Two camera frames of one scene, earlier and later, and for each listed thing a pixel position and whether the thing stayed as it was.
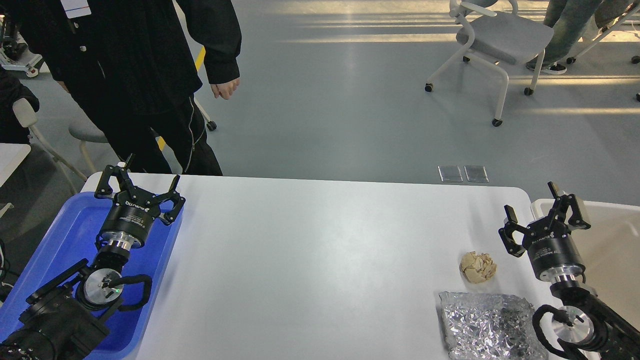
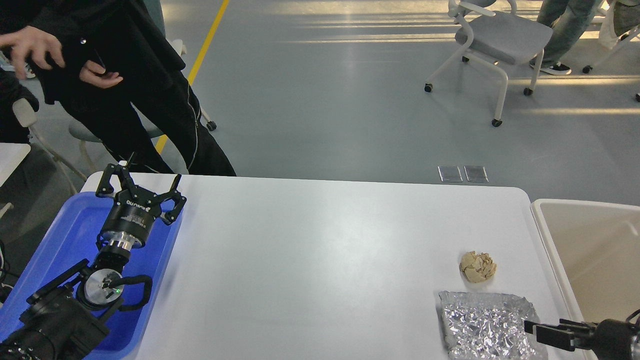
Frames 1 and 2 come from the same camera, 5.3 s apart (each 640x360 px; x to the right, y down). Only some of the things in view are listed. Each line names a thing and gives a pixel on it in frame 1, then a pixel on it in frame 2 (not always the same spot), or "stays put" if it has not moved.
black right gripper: x=549 y=242 -> x=612 y=339
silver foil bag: x=480 y=326 stays put
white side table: x=11 y=155 stays put
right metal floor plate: x=476 y=174 stays put
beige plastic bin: x=612 y=252 stays put
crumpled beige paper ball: x=477 y=268 stays put
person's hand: x=225 y=89 -> x=94 y=74
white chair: x=635 y=60 -> x=608 y=36
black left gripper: x=131 y=219 stays put
